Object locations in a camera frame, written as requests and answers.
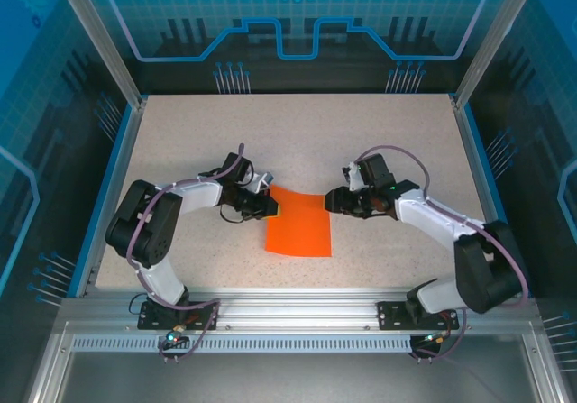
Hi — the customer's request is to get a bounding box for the orange paper sheet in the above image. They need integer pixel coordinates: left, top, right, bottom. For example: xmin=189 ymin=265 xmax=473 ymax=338
xmin=263 ymin=184 xmax=334 ymax=259

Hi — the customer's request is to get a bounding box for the aluminium front beam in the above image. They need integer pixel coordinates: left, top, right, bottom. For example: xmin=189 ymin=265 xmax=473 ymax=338
xmin=57 ymin=287 xmax=545 ymax=334

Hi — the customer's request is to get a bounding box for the grey metal tray panel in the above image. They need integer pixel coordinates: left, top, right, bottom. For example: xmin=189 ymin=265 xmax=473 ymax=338
xmin=58 ymin=352 xmax=542 ymax=403

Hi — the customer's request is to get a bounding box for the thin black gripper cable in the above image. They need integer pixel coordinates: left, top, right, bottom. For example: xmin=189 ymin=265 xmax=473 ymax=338
xmin=219 ymin=204 xmax=248 ymax=224

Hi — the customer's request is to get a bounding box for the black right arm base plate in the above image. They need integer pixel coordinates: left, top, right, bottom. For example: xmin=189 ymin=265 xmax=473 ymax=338
xmin=376 ymin=300 xmax=461 ymax=331

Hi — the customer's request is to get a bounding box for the aluminium side rail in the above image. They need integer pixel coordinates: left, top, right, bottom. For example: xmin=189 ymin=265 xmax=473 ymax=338
xmin=74 ymin=97 xmax=149 ymax=298
xmin=452 ymin=97 xmax=533 ymax=298

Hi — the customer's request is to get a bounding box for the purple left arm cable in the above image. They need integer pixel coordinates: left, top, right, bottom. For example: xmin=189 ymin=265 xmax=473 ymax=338
xmin=125 ymin=142 xmax=248 ymax=363

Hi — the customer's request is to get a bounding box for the slotted grey cable duct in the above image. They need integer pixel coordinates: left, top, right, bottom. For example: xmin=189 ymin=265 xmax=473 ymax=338
xmin=70 ymin=335 xmax=418 ymax=355

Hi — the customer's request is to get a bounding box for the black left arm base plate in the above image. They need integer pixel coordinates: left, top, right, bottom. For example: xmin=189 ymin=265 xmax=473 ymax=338
xmin=137 ymin=300 xmax=221 ymax=331

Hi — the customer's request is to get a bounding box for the cable connector with green light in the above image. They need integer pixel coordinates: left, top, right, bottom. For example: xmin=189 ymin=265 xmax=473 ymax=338
xmin=421 ymin=330 xmax=452 ymax=346
xmin=162 ymin=325 xmax=189 ymax=349

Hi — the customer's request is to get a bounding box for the thin black base cable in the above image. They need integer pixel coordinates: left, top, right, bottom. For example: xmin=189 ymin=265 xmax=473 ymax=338
xmin=129 ymin=290 xmax=152 ymax=316

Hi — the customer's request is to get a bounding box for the aluminium corner post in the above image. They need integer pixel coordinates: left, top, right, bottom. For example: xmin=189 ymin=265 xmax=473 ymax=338
xmin=452 ymin=0 xmax=545 ymax=109
xmin=48 ymin=0 xmax=149 ymax=109

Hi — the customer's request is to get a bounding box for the aluminium lower frame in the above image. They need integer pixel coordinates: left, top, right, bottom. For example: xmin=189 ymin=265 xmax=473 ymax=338
xmin=24 ymin=320 xmax=572 ymax=403

